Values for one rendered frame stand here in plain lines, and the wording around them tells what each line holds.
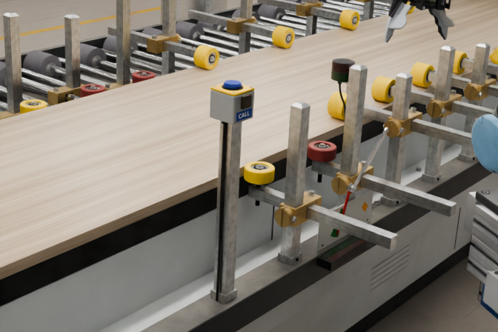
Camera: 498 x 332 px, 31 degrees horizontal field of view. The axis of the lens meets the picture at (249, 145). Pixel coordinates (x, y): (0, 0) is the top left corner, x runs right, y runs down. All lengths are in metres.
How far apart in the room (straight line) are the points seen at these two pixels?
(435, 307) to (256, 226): 1.27
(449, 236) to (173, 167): 1.67
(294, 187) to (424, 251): 1.41
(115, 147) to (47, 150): 0.18
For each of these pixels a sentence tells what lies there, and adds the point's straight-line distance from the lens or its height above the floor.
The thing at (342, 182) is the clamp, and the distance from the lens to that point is 2.45.
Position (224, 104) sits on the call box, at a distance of 1.96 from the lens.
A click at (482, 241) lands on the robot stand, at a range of 2.11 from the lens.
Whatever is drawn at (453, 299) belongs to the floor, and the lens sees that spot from 3.73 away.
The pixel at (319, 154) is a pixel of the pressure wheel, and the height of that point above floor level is 0.90.
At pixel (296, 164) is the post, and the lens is 2.23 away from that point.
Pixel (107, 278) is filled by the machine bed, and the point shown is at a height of 0.75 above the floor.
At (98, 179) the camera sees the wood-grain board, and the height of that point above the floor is 0.90.
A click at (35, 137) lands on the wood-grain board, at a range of 2.59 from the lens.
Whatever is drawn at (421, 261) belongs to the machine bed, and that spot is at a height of 0.18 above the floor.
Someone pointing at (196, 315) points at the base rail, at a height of 0.70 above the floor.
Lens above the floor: 1.81
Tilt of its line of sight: 21 degrees down
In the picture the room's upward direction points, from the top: 3 degrees clockwise
